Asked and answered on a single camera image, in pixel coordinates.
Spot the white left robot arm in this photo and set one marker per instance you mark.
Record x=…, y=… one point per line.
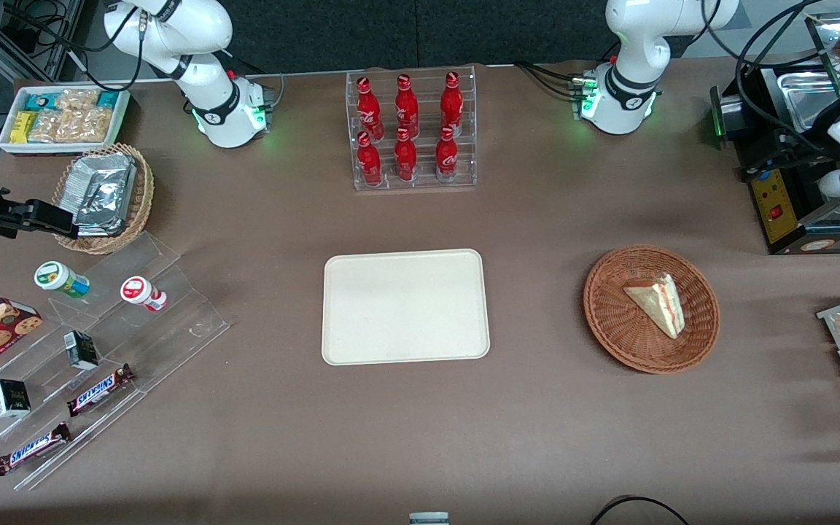
x=624, y=73

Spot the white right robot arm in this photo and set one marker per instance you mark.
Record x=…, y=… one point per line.
x=212, y=109

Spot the light tan wicker basket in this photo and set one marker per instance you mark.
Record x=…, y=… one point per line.
x=139, y=200

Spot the cream rectangular tray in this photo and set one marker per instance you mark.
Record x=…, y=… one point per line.
x=405, y=306

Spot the brown round wicker basket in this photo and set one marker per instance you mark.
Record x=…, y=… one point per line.
x=617, y=328

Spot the triangular wrapped sandwich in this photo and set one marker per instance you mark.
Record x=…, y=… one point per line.
x=657, y=302

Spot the green lid cup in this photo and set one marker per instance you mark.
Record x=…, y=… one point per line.
x=55, y=275

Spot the stacked silver foil containers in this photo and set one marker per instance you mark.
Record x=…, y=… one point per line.
x=103, y=189

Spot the white rectangular snack bin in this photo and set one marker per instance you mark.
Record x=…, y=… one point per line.
x=63, y=147

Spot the yellow snack bar pack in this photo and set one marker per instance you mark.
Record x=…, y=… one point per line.
x=21, y=126

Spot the clear bag of crackers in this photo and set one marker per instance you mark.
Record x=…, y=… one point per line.
x=77, y=99
x=45, y=126
x=86, y=125

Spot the teal snack pack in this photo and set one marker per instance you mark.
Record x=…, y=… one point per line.
x=39, y=100
x=108, y=98

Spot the red lid cup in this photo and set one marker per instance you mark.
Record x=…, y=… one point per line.
x=137, y=290

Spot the small black carton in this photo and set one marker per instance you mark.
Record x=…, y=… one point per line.
x=81, y=351
x=10, y=398

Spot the black metal equipment rack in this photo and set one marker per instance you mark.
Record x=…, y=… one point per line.
x=48, y=40

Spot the clear acrylic stepped display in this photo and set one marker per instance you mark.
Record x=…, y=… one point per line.
x=172, y=335

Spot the Snickers chocolate bar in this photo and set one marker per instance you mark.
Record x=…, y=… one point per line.
x=99, y=390
x=32, y=449

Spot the red cola bottle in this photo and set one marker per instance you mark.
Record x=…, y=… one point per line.
x=447, y=157
x=406, y=109
x=405, y=159
x=451, y=106
x=367, y=109
x=369, y=164

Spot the clear acrylic bottle rack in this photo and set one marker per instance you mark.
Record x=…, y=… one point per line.
x=424, y=186

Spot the small grey box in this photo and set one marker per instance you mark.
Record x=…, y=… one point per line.
x=429, y=518

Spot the black appliance with yellow panel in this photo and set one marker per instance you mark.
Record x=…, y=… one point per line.
x=792, y=193

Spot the shiny metal pan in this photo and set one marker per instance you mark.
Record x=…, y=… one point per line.
x=810, y=95

